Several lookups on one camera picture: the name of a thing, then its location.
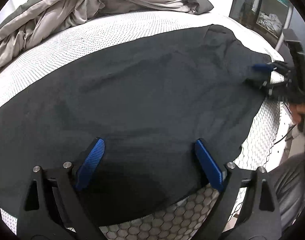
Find grey rumpled duvet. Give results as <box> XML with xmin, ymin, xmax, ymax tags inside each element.
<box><xmin>0</xmin><ymin>0</ymin><xmax>214</xmax><ymax>71</ymax></box>

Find white honeycomb pattern mattress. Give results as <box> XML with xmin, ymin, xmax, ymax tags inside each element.
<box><xmin>0</xmin><ymin>11</ymin><xmax>281</xmax><ymax>239</ymax></box>

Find person's right hand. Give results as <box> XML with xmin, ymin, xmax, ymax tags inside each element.
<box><xmin>289</xmin><ymin>104</ymin><xmax>305</xmax><ymax>132</ymax></box>

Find black pants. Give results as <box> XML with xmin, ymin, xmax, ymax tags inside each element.
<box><xmin>0</xmin><ymin>25</ymin><xmax>271</xmax><ymax>226</ymax></box>

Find dark wardrobe shelf unit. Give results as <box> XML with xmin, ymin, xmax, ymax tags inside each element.
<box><xmin>229</xmin><ymin>0</ymin><xmax>303</xmax><ymax>54</ymax></box>

